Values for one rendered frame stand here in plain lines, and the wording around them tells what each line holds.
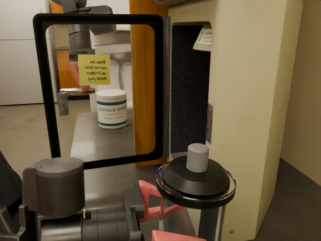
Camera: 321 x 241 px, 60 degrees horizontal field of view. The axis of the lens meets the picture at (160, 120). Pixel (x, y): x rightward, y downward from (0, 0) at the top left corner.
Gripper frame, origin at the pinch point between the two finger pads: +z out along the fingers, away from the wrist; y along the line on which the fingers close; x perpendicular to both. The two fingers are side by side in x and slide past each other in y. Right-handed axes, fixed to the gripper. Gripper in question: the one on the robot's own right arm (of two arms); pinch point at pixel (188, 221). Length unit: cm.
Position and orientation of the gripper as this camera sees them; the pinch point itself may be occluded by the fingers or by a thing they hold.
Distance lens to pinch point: 42.9
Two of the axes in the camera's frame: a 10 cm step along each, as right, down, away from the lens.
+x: -0.5, 9.4, 3.2
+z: 9.8, -0.3, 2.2
